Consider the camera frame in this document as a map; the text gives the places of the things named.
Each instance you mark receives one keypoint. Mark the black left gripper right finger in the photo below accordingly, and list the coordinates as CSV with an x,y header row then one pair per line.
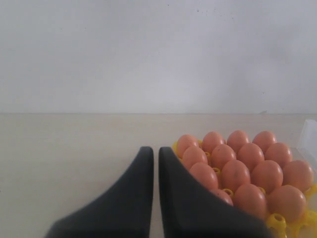
x,y
191,211

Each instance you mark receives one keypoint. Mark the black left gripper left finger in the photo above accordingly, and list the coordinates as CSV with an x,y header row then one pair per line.
x,y
123,211

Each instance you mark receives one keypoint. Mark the brown egg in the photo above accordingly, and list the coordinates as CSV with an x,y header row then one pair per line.
x,y
298,174
237,140
205,175
251,155
222,195
264,140
267,175
234,174
251,200
211,140
280,153
193,155
288,201
221,155
184,142

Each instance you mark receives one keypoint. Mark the yellow plastic egg tray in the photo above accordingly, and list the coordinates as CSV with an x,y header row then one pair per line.
x,y
305,227

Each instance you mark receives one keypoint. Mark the clear plastic bin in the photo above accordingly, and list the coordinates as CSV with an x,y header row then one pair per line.
x,y
308,137

